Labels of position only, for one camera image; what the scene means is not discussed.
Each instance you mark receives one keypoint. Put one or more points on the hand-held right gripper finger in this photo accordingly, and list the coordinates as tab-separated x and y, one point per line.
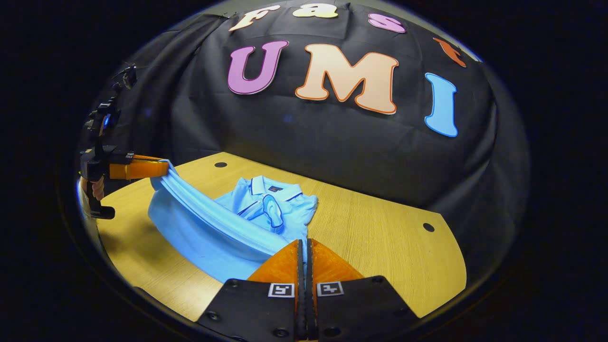
300	304
310	304

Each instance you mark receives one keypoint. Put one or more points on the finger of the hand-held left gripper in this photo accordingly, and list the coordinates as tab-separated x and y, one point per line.
137	168

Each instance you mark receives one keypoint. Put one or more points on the light blue T-shirt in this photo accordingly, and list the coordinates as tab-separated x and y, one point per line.
199	232

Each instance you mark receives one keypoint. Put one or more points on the black backdrop cloth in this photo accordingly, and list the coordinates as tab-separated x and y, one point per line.
332	137

